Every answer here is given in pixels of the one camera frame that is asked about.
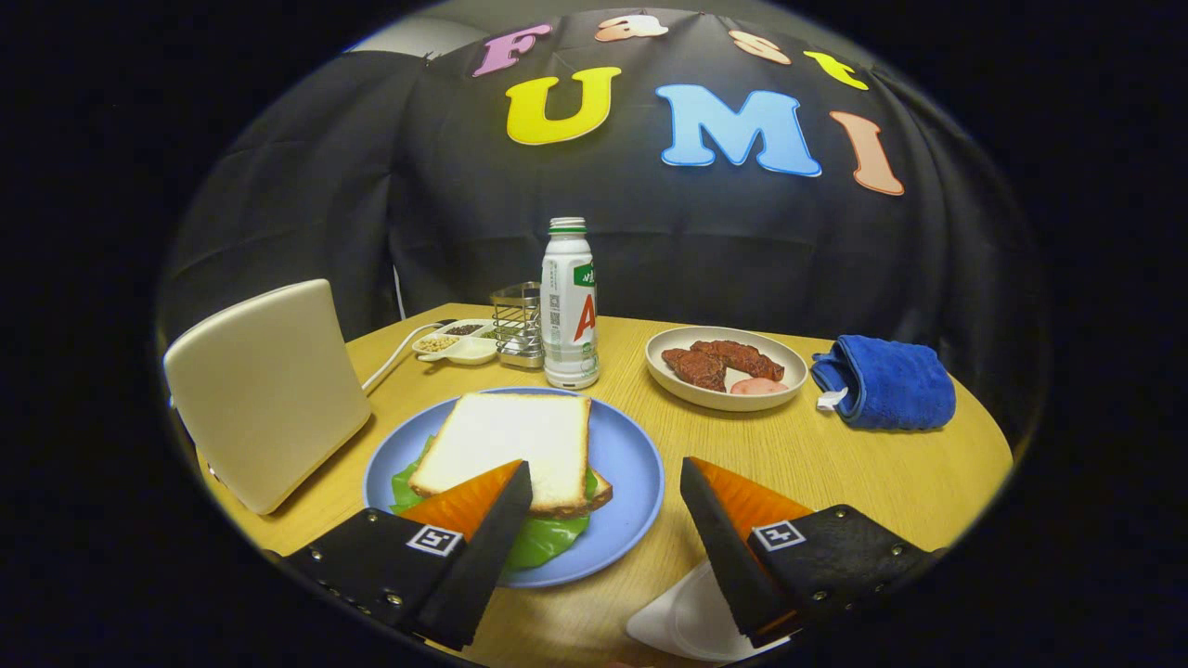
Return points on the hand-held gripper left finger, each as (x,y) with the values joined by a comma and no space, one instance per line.
(478,575)

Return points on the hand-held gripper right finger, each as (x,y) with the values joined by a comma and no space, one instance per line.
(729,566)

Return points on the green lettuce leaf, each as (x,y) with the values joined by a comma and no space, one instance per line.
(548,543)

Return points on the toasted bread slice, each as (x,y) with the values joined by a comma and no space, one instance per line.
(506,441)

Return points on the white plate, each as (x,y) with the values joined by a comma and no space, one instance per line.
(687,622)

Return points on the blue plate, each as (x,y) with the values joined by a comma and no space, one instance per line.
(626,464)

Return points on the white bread slice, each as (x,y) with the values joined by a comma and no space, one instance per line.
(601,490)

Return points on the beige plate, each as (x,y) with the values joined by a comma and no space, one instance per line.
(705,399)

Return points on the pink ham slice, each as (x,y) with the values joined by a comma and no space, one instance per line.
(756,386)

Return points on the brown meat piece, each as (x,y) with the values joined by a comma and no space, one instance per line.
(696,368)
(742,357)

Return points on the white divided condiment dish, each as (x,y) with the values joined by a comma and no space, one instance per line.
(473,351)

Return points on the beige seeds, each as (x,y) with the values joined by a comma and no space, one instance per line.
(436,343)

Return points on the blue towel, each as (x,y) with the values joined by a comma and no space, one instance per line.
(891,385)

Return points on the dark seeds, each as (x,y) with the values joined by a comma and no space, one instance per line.
(462,329)

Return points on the white bottle green cap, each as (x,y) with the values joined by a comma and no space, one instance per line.
(566,334)

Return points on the white toaster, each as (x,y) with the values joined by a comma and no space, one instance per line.
(269,399)

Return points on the black backdrop cloth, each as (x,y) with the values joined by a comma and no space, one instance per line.
(742,250)

